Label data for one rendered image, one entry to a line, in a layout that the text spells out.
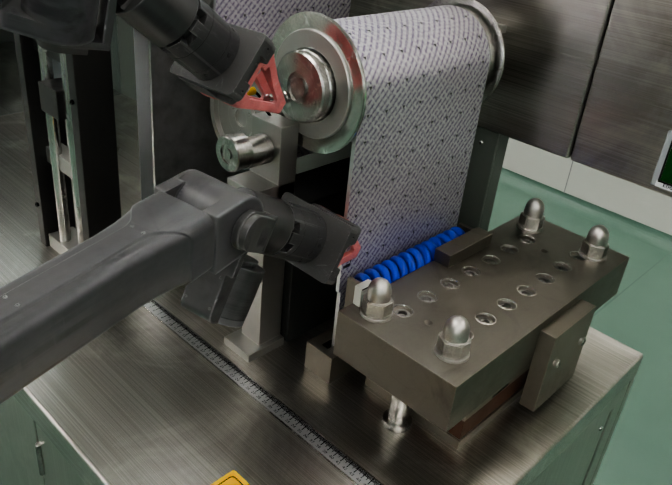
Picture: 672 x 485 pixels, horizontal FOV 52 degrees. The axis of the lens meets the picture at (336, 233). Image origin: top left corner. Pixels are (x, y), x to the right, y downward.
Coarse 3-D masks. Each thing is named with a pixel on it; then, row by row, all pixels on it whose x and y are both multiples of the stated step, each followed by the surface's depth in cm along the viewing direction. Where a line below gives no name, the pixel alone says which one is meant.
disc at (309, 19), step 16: (304, 16) 71; (320, 16) 69; (288, 32) 73; (336, 32) 68; (304, 48) 72; (352, 48) 67; (352, 64) 68; (352, 80) 69; (352, 96) 69; (352, 112) 70; (352, 128) 71; (304, 144) 76; (320, 144) 75; (336, 144) 73
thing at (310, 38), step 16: (304, 32) 71; (320, 32) 69; (288, 48) 73; (320, 48) 70; (336, 48) 68; (336, 64) 69; (336, 80) 70; (336, 96) 70; (336, 112) 71; (304, 128) 75; (320, 128) 73; (336, 128) 72
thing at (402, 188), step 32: (416, 128) 79; (448, 128) 84; (352, 160) 73; (384, 160) 77; (416, 160) 82; (448, 160) 87; (352, 192) 75; (384, 192) 80; (416, 192) 85; (448, 192) 90; (384, 224) 82; (416, 224) 88; (448, 224) 94; (384, 256) 85
